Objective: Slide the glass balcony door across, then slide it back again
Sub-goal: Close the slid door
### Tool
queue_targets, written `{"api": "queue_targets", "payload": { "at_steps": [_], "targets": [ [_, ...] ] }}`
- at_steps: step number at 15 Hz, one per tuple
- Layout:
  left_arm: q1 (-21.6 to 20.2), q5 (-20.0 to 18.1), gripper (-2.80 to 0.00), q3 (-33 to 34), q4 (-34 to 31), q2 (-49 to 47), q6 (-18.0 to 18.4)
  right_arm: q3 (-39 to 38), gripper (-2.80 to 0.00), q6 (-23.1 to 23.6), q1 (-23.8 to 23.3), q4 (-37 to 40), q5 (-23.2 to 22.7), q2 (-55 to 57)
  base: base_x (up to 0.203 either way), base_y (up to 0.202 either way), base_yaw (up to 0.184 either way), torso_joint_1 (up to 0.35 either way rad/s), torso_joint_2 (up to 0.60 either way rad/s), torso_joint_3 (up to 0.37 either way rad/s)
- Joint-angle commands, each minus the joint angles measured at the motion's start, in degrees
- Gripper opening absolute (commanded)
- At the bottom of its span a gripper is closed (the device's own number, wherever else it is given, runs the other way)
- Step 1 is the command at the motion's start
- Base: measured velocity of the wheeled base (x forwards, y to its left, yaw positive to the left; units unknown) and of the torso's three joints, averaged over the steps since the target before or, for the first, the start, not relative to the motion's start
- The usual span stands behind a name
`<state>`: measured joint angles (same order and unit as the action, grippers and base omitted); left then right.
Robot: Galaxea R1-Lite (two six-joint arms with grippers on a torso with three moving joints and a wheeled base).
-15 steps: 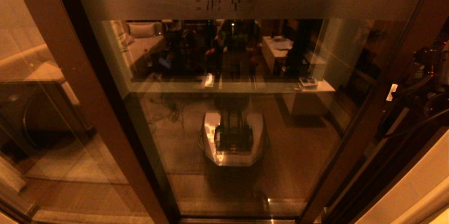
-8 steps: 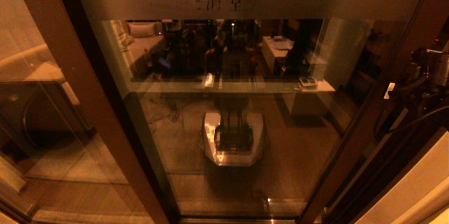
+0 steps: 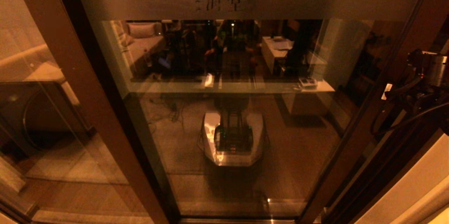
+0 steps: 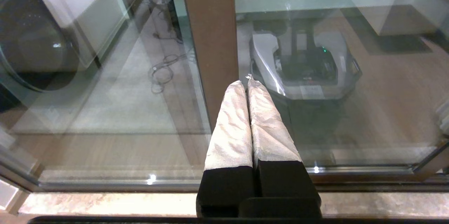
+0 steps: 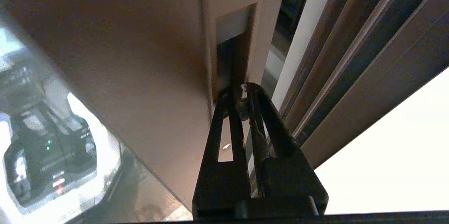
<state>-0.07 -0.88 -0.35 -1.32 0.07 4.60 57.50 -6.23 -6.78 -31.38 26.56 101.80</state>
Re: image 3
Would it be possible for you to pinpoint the brown framed fixed glass panel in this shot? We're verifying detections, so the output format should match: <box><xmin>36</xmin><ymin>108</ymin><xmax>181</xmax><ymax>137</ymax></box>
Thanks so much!
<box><xmin>0</xmin><ymin>0</ymin><xmax>179</xmax><ymax>224</ymax></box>

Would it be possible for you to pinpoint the brown framed sliding glass door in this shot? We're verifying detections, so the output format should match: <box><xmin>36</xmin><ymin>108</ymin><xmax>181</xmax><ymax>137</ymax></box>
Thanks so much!
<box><xmin>68</xmin><ymin>0</ymin><xmax>449</xmax><ymax>224</ymax></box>

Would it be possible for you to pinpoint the dark wooden door jamb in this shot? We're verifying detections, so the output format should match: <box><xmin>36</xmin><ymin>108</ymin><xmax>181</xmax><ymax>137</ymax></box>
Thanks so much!
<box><xmin>320</xmin><ymin>119</ymin><xmax>449</xmax><ymax>224</ymax></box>

